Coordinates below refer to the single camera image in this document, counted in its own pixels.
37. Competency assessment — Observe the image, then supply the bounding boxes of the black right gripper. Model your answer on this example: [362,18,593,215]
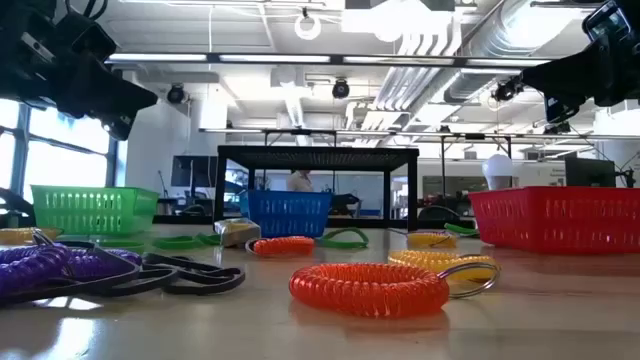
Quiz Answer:
[519,24,640,124]

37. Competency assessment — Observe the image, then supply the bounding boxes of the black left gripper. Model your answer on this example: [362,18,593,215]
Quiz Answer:
[0,12,159,142]

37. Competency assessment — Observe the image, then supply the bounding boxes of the green rubber band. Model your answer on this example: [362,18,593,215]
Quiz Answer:
[443,222,481,239]
[151,232,222,252]
[315,227,371,251]

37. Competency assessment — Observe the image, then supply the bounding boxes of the yellow coil wrist keychain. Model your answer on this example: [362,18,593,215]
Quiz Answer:
[0,227,65,246]
[405,230,458,250]
[387,249,499,283]

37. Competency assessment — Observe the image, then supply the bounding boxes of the large window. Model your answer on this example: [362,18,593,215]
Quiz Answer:
[0,97,119,201]

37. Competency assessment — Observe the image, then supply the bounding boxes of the black computer monitor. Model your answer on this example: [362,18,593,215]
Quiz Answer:
[565,157,617,189]
[170,155,220,189]

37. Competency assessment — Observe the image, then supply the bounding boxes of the green plastic basket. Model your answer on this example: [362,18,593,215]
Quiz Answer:
[30,184,160,236]

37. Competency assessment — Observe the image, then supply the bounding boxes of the red plastic basket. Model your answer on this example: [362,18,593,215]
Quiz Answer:
[468,185,640,255]

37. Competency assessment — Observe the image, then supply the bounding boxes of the dark rubber band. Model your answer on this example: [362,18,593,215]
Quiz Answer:
[142,252,247,296]
[0,239,144,306]

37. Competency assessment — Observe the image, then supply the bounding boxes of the yellow silver pencil pack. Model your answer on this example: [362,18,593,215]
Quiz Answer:
[213,217,263,249]

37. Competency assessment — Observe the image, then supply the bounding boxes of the person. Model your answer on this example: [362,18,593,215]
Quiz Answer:
[286,169,315,193]

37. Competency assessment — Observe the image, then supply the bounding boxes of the blue plastic basket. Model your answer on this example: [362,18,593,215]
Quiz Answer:
[239,189,334,239]

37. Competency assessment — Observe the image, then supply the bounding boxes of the black mesh metal shelf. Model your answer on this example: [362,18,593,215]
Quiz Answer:
[213,144,420,233]

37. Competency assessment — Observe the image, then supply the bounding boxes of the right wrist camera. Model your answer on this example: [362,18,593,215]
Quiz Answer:
[582,2,632,44]

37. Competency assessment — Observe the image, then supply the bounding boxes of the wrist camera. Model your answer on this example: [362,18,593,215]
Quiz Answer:
[582,2,632,44]
[19,27,59,66]

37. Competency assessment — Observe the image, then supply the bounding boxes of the silver ventilation duct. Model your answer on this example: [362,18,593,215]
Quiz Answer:
[442,0,609,104]

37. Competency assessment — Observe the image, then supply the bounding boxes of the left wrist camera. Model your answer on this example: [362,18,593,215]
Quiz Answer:
[19,27,59,66]

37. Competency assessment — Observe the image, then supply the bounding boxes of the purple coil wrist keychain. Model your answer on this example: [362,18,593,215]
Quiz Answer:
[64,248,145,281]
[0,243,71,297]

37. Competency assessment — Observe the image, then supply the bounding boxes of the background black metal frame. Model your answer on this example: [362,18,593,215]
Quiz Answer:
[198,127,640,166]

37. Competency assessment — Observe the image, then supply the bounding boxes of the white hanging ring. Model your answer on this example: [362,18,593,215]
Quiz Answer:
[293,9,323,42]

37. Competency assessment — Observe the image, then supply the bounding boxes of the orange coil wrist keychain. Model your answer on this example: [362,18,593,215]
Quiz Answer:
[244,235,317,259]
[288,261,502,320]

